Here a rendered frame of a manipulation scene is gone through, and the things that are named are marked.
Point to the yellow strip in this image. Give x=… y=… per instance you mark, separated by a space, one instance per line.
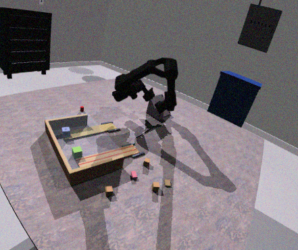
x=106 y=127

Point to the small pink block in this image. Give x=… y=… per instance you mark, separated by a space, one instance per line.
x=133 y=175

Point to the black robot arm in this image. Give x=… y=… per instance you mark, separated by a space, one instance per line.
x=125 y=86

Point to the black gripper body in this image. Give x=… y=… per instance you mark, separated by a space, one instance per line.
x=147 y=94

